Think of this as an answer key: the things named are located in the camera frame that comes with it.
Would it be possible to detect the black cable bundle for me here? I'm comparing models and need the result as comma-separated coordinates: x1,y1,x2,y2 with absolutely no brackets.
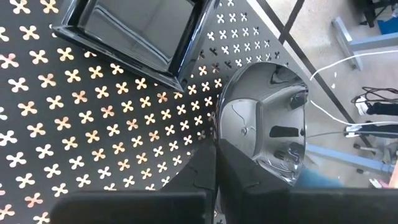
350,86,398,116

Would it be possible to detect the white cable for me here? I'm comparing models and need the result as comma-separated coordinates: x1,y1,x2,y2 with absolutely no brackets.
309,49,398,127

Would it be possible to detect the black power strip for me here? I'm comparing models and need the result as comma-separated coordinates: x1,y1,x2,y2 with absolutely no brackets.
344,123,398,139

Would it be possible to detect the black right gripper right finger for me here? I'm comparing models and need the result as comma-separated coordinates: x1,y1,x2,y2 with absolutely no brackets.
217,139,398,224

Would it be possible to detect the black square mini plate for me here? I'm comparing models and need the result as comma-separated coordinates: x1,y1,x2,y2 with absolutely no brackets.
52,0,219,93

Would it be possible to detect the black wavy round mini plate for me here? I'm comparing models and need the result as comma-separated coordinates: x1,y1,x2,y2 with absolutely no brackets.
213,61,310,187

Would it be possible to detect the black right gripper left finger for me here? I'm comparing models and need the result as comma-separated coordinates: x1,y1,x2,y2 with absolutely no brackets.
49,139,218,224

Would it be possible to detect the black perforated metal shelf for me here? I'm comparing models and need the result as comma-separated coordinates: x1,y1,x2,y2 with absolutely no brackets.
0,0,290,224

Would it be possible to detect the grey desk leg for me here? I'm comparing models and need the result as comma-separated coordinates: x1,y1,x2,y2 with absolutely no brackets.
330,15,398,72
306,142,396,175

